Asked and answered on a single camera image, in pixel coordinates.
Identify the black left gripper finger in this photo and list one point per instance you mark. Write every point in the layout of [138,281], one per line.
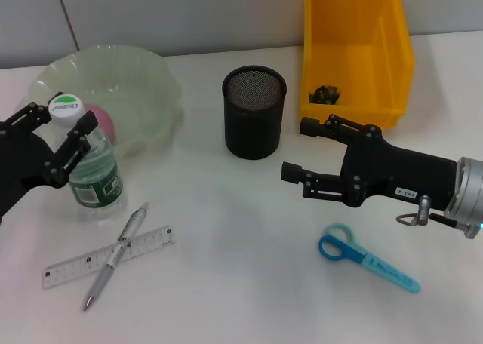
[75,148]
[34,112]

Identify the yellow plastic bin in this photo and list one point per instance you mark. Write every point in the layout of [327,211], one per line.
[351,50]

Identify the transparent plastic ruler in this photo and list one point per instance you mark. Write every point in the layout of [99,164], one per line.
[151,240]

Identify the blue scissors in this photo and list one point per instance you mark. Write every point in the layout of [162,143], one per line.
[377,263]

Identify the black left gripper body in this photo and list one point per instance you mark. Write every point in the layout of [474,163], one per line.
[19,163]

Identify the clear water bottle green label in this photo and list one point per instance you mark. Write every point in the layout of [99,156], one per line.
[98,185]

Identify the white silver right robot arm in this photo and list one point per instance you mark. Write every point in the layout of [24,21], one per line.
[471,193]

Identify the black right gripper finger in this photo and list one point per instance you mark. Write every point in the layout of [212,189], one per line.
[311,127]
[292,172]

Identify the black mesh pen holder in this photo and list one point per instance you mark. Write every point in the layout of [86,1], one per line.
[253,132]

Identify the green plastic wrapper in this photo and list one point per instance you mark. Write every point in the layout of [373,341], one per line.
[324,95]

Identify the pink peach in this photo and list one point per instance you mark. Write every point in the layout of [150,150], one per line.
[103,121]

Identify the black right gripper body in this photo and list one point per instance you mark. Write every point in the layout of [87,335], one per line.
[407,174]

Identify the pale green wavy fruit plate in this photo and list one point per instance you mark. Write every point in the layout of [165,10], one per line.
[132,83]

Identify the silver grey pen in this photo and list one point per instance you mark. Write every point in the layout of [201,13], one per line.
[130,227]

